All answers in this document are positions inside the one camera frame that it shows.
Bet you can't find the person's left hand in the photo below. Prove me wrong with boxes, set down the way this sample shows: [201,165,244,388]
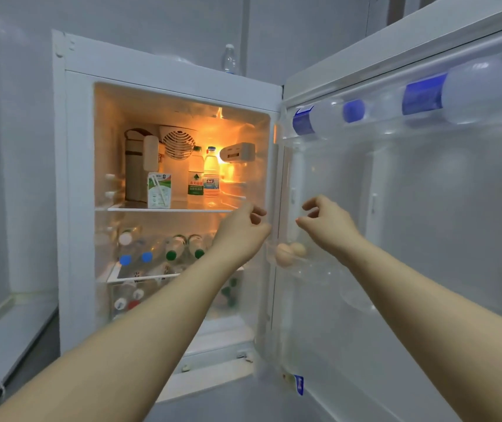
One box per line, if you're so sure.
[212,201,273,265]

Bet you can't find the person's right hand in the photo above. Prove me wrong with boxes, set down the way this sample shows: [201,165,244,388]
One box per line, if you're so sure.
[295,195,364,261]

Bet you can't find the person's right forearm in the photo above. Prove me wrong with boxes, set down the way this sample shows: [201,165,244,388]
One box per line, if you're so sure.
[338,236,502,422]

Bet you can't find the person's left forearm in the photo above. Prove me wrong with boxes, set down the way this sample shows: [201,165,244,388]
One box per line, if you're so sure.
[0,249,253,422]

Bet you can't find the clear egg tray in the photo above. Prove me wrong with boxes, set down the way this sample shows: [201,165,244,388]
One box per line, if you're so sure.
[265,238,377,313]

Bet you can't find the yellow drink bottle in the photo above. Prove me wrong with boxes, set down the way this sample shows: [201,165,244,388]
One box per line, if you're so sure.
[203,146,221,199]

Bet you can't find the white thermostat box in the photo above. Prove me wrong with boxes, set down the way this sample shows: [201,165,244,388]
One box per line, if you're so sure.
[219,142,256,164]

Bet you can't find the green label water bottle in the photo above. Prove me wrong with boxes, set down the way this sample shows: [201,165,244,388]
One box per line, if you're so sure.
[187,146,205,206]

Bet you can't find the row of lying plastic bottles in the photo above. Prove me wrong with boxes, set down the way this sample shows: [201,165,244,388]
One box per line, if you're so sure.
[117,226,217,282]

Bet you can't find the glass fridge shelf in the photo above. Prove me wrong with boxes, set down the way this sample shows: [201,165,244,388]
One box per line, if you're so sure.
[96,197,246,213]

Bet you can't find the small blue label bottle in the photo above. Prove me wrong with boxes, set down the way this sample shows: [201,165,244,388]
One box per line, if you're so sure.
[292,99,367,139]

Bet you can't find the white green milk carton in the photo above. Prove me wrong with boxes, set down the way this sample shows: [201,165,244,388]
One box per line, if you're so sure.
[147,172,173,210]

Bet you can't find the white round fridge fan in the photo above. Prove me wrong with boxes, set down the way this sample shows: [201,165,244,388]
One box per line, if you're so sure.
[159,125,198,160]

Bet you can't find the white fridge door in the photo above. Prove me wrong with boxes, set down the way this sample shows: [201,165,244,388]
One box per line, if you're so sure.
[257,0,502,422]

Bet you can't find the white brown tall container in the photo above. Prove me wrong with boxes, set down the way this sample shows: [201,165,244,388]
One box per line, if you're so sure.
[124,128,160,203]

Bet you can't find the pile of capped drink bottles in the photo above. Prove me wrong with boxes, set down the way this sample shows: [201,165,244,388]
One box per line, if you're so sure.
[112,277,239,319]

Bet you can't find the clear crisper drawer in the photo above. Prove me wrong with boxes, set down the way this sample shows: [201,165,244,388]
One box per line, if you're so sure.
[107,264,245,322]

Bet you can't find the clear water bottle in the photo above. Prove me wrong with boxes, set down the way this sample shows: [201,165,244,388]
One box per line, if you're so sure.
[222,44,238,75]

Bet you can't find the white fridge cabinet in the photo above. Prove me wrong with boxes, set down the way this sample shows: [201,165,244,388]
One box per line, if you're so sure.
[52,29,285,405]

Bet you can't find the large blue label bottle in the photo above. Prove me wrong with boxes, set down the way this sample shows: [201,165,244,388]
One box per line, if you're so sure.
[366,50,502,125]

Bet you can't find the white ledge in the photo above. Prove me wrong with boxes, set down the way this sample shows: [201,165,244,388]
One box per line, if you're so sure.
[0,293,59,422]

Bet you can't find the clear door shelf rail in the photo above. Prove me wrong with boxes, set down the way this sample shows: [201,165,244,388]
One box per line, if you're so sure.
[277,44,502,147]

